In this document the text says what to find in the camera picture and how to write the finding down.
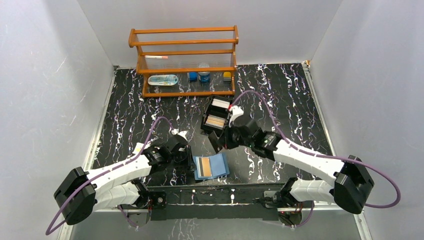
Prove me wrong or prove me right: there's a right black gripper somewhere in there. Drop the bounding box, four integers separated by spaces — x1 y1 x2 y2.
217 121 254 149

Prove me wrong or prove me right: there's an orange credit card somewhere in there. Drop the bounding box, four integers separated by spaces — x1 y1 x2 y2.
197 157 212 178

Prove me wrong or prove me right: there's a blue card holder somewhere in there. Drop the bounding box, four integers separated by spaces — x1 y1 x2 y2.
193 153 230 181

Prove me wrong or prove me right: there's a black card tray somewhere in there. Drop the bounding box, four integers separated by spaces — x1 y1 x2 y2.
200 95 233 136

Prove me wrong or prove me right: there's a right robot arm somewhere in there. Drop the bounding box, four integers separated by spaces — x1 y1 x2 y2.
201 115 374 214

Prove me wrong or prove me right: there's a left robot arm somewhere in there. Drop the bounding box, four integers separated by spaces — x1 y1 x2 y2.
53 131 189 225

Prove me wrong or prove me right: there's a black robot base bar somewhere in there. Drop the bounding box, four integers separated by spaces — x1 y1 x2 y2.
149 183 304 226

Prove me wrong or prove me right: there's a white card stack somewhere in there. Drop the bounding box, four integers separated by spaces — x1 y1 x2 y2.
211 98 231 109

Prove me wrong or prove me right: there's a small white and yellow box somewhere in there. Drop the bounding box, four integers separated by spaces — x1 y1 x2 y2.
132 142 145 156

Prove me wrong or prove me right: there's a blue lidded jar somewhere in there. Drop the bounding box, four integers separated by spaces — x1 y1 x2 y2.
197 63 211 83

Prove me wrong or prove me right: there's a yellow and grey sponge block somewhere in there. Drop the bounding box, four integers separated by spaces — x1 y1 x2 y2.
222 71 233 82

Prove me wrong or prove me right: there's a small blue box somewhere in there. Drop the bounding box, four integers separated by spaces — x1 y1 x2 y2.
187 72 198 82

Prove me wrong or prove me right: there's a toothbrush blister pack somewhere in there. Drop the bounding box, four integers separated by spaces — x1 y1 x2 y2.
147 74 179 86

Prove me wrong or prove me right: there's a white and orange tube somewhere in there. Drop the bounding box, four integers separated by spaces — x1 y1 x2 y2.
144 55 169 60

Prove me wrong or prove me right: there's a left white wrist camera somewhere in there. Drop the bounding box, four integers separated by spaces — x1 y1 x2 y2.
171 128 188 142

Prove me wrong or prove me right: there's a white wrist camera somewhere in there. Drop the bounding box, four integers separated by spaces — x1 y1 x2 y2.
228 105 244 127
171 128 188 142

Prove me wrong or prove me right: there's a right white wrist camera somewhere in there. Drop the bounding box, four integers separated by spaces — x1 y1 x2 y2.
228 105 244 127

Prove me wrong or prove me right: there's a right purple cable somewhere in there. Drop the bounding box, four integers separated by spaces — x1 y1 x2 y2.
231 90 402 229

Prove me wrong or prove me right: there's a purple cable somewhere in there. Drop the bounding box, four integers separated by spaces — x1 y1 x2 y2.
45 116 176 237
231 90 402 229

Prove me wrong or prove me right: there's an orange wooden wire shelf rack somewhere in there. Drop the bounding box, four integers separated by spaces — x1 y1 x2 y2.
128 25 239 98

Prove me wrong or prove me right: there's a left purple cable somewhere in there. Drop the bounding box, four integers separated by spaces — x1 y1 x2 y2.
45 116 176 237

